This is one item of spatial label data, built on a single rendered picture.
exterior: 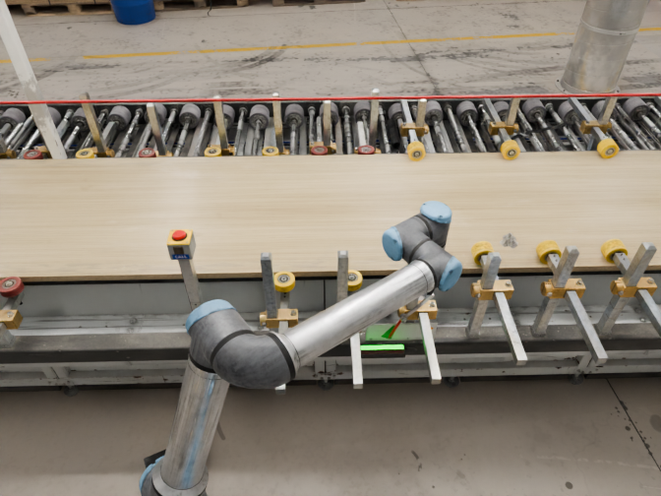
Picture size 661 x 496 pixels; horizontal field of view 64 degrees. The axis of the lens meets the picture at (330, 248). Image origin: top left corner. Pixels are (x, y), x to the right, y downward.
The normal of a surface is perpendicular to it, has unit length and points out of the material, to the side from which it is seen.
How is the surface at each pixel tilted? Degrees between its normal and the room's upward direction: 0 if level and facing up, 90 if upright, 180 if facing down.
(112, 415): 0
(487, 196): 0
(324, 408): 0
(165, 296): 90
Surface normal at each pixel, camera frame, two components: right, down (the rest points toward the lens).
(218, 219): 0.00, -0.73
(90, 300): 0.03, 0.68
